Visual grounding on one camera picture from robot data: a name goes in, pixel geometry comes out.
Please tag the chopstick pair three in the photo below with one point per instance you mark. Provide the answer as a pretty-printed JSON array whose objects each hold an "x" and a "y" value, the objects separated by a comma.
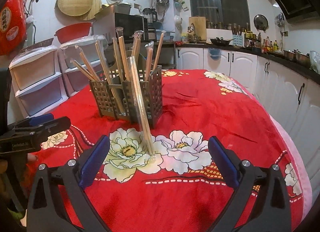
[{"x": 120, "y": 55}]

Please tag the grey perforated utensil holder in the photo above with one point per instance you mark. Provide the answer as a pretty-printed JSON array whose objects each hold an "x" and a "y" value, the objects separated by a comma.
[{"x": 151, "y": 89}]

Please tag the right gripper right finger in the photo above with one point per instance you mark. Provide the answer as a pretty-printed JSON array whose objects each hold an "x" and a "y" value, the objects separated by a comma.
[{"x": 271, "y": 210}]

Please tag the white drawer unit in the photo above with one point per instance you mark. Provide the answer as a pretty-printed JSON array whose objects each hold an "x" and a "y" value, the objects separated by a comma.
[
  {"x": 37, "y": 81},
  {"x": 73, "y": 79}
]

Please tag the chopstick pair five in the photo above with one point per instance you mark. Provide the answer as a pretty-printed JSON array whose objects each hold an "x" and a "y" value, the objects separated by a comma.
[{"x": 107, "y": 77}]

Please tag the black blender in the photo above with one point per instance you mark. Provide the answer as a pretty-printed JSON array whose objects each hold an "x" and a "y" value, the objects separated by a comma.
[{"x": 150, "y": 14}]

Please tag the round bamboo mat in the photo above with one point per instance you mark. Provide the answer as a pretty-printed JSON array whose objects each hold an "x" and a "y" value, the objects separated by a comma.
[{"x": 74, "y": 8}]

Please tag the chopstick pair four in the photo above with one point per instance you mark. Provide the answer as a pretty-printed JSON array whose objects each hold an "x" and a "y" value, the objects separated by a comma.
[{"x": 137, "y": 36}]

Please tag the black microwave oven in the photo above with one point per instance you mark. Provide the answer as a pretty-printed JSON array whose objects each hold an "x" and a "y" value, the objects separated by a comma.
[{"x": 107, "y": 25}]

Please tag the person left hand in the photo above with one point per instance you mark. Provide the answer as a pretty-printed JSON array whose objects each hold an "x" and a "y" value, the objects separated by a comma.
[{"x": 31, "y": 158}]

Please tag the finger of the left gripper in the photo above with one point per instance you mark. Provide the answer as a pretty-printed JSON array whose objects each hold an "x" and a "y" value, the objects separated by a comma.
[
  {"x": 32, "y": 121},
  {"x": 36, "y": 134}
]

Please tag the black wok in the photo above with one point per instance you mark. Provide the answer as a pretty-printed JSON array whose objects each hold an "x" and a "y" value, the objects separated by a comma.
[{"x": 220, "y": 41}]

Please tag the right white drawer unit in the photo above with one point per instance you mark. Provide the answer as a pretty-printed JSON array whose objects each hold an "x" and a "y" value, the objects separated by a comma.
[{"x": 73, "y": 79}]

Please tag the hanging dark pot lid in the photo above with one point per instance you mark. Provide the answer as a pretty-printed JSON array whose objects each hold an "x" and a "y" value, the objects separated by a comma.
[{"x": 260, "y": 22}]

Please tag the wooden cutting board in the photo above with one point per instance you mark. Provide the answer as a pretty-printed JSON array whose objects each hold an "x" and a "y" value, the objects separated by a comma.
[{"x": 200, "y": 26}]

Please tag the red floral tablecloth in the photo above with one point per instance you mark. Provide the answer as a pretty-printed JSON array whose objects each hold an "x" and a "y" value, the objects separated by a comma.
[{"x": 182, "y": 189}]

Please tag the white lower cabinets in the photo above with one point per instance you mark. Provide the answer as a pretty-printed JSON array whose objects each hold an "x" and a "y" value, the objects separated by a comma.
[{"x": 289, "y": 92}]

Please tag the chopstick pair six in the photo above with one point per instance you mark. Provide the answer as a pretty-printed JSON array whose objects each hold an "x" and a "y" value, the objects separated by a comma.
[{"x": 89, "y": 71}]

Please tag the chopstick pair seven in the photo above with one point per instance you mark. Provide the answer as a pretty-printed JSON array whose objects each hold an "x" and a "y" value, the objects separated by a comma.
[{"x": 140, "y": 107}]

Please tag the red plastic basin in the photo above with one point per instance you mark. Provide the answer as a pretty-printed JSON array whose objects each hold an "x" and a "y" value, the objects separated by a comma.
[{"x": 72, "y": 32}]

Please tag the chopstick pair one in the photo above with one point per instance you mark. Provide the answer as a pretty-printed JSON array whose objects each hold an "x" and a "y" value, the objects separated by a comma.
[{"x": 83, "y": 70}]

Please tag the left white drawer unit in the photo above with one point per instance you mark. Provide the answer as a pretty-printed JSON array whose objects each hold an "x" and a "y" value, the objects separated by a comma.
[{"x": 37, "y": 81}]

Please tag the red plastic bag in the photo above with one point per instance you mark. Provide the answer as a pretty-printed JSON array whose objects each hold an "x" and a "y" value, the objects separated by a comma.
[{"x": 13, "y": 26}]

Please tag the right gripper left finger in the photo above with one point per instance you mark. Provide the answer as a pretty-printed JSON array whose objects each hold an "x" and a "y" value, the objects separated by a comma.
[{"x": 46, "y": 210}]

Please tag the steel tray on microwave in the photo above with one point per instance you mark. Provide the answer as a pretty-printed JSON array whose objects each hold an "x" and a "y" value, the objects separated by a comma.
[{"x": 114, "y": 8}]

